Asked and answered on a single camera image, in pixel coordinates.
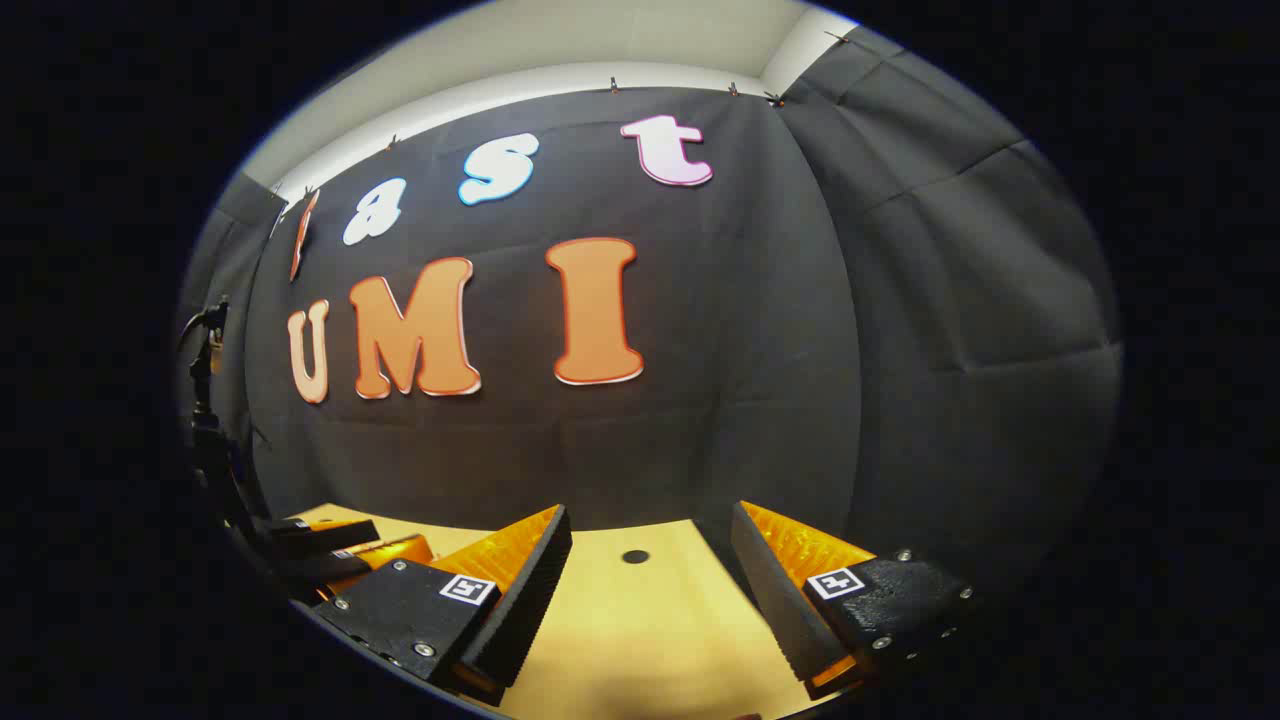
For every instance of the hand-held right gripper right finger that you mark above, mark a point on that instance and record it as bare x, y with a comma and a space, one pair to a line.
780, 610

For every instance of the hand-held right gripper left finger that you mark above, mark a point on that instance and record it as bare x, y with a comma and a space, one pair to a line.
530, 600

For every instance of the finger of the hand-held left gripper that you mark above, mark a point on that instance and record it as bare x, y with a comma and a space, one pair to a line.
385, 558
325, 536

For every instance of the black backdrop cloth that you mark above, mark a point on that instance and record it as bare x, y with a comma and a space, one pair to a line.
760, 380

